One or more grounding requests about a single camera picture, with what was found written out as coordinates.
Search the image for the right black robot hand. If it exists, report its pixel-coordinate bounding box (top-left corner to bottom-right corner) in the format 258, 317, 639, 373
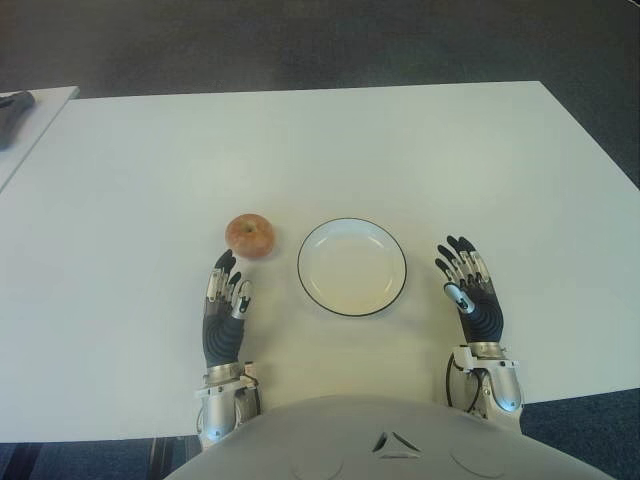
434, 234, 504, 348

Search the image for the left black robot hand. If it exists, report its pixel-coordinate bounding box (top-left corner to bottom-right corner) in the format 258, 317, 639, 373
201, 250, 253, 369

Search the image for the red yellow apple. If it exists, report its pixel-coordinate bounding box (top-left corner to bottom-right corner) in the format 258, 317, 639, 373
224, 213, 276, 261

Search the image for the white plate with black rim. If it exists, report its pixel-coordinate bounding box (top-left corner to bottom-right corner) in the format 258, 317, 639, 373
296, 216, 409, 318

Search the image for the grey robot torso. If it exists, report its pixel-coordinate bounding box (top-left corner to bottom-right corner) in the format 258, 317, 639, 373
159, 394, 567, 480

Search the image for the black object on side table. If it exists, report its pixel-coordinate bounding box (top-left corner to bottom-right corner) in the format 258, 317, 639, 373
0, 91, 37, 151

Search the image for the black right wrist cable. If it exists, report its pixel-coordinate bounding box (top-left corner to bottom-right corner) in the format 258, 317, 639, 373
446, 352, 459, 407

